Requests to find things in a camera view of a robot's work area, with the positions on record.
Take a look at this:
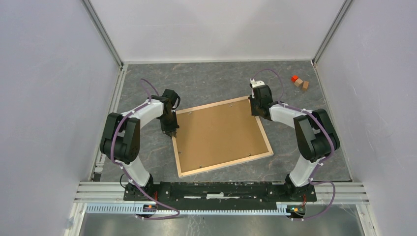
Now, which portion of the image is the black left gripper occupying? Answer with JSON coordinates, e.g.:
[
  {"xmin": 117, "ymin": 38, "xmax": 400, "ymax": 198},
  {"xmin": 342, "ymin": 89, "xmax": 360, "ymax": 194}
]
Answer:
[{"xmin": 159, "ymin": 111, "xmax": 180, "ymax": 138}]

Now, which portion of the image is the light wooden picture frame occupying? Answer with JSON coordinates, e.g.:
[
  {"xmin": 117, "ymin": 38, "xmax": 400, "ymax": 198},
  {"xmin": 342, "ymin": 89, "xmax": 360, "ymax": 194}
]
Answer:
[{"xmin": 171, "ymin": 95, "xmax": 274, "ymax": 178}]

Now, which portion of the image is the brown cardboard backing board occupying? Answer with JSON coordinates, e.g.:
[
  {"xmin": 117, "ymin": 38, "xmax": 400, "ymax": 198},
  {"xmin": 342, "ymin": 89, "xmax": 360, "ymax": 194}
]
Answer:
[{"xmin": 175, "ymin": 98, "xmax": 270, "ymax": 174}]

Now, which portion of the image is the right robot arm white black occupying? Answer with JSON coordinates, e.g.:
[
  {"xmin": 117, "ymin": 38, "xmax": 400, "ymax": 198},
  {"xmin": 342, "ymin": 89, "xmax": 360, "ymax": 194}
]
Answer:
[{"xmin": 249, "ymin": 82, "xmax": 340, "ymax": 201}]

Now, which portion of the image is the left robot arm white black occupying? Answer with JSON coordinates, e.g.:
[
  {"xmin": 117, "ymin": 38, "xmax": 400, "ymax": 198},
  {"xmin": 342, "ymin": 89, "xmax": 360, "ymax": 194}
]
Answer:
[{"xmin": 100, "ymin": 89, "xmax": 180, "ymax": 201}]

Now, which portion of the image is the small wooden cube block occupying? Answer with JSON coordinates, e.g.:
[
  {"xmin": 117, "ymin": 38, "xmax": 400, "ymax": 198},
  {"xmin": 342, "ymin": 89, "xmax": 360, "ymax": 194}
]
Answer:
[{"xmin": 294, "ymin": 78, "xmax": 304, "ymax": 87}]

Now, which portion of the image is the rectangular wooden block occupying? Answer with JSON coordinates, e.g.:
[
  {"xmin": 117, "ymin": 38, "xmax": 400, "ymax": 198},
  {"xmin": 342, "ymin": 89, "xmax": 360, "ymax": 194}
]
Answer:
[{"xmin": 301, "ymin": 81, "xmax": 309, "ymax": 91}]

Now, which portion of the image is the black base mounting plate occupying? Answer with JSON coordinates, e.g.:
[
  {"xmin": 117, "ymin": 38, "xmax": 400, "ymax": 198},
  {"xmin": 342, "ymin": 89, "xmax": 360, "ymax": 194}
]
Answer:
[{"xmin": 123, "ymin": 182, "xmax": 317, "ymax": 211}]

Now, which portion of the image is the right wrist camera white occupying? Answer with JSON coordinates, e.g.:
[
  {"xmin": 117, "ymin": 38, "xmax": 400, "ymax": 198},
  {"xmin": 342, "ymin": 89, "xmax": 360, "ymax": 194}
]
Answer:
[{"xmin": 250, "ymin": 78, "xmax": 265, "ymax": 89}]

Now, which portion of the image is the aluminium rail with comb strip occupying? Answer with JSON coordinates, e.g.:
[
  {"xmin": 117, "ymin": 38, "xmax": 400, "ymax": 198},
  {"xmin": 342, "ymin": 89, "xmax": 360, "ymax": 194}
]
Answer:
[{"xmin": 74, "ymin": 182, "xmax": 369, "ymax": 216}]

